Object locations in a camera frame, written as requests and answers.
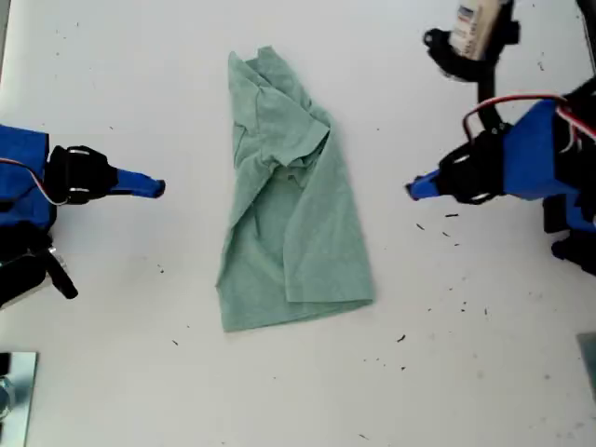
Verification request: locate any black camera stalk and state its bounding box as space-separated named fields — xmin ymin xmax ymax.
xmin=474 ymin=74 xmax=508 ymax=136

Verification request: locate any green t-shirt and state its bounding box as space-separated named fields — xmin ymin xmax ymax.
xmin=214 ymin=45 xmax=376 ymax=333

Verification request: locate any beige black camera box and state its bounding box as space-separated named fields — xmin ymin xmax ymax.
xmin=423 ymin=0 xmax=521 ymax=85

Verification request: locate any red white servo wire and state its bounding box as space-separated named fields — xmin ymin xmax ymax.
xmin=461 ymin=94 xmax=596 ymax=155
xmin=0 ymin=157 xmax=71 ymax=207

